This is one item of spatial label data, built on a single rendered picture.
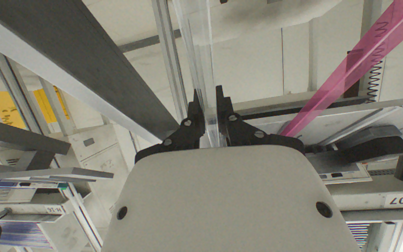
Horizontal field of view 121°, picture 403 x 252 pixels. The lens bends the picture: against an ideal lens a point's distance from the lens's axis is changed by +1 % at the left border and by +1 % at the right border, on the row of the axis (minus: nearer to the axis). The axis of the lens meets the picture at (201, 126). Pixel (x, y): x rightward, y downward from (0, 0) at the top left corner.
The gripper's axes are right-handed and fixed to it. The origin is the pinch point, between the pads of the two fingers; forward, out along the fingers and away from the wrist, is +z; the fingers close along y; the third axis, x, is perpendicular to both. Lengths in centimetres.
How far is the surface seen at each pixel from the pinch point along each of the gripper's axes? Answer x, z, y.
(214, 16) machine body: 0, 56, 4
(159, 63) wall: -56, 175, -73
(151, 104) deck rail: -1.2, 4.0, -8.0
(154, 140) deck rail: -5.3, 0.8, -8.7
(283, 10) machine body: -3, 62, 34
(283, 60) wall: -71, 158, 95
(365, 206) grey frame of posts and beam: -47, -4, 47
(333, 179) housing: -34.2, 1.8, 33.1
